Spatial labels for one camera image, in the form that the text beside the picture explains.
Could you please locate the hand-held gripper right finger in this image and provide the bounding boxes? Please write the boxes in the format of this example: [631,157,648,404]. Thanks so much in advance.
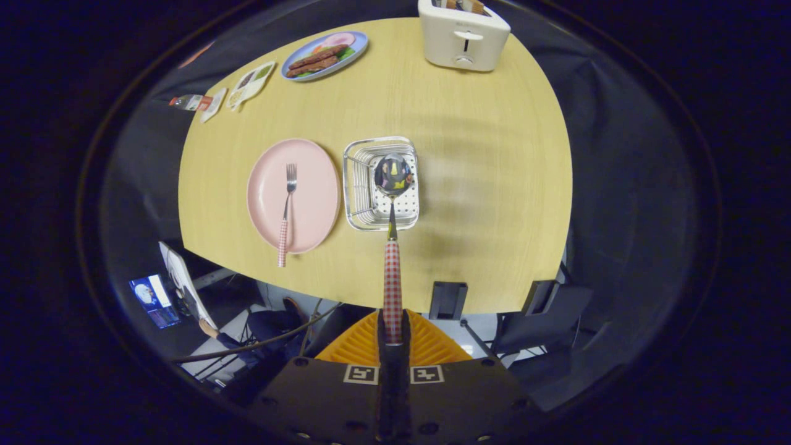
[394,308,544,445]

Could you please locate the black chair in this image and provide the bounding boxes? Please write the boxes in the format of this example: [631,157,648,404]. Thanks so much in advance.
[491,281,594,356]

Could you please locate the white toaster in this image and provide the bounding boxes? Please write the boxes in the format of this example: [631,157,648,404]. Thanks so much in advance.
[417,0,512,72]

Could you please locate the pink plate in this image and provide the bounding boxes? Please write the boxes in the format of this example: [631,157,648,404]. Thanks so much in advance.
[247,138,342,255]

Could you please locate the dark cable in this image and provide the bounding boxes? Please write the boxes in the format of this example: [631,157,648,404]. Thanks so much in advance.
[170,302,344,364]

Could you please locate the white board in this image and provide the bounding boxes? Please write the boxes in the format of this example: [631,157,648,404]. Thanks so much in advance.
[158,241,218,330]

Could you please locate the fork with red checked handle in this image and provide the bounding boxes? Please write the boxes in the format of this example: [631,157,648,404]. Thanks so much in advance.
[277,163,298,268]

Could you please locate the spoon with red checked handle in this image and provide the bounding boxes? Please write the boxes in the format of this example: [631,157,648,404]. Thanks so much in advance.
[373,153,415,344]

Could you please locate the white divided sauce dish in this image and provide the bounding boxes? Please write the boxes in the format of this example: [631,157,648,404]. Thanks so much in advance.
[226,61,277,112]

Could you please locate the laptop with lit screen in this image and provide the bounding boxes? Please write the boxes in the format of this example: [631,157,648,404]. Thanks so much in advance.
[129,274,183,329]

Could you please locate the metal wire basket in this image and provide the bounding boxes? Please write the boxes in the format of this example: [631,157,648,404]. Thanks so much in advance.
[343,136,421,232]

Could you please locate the blue plate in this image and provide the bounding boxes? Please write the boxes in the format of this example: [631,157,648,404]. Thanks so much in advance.
[281,31,370,82]

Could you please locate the black table clamp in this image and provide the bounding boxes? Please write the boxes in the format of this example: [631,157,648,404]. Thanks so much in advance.
[522,279,557,316]
[429,281,468,321]

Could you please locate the clear bottle red label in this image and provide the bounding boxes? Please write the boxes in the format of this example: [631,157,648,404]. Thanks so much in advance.
[169,94,214,112]

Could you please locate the brown sausage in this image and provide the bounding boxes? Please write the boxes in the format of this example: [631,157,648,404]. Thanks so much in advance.
[288,44,350,70]
[286,56,339,78]

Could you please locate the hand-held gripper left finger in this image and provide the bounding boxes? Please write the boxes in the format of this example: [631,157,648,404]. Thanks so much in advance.
[250,309,396,445]

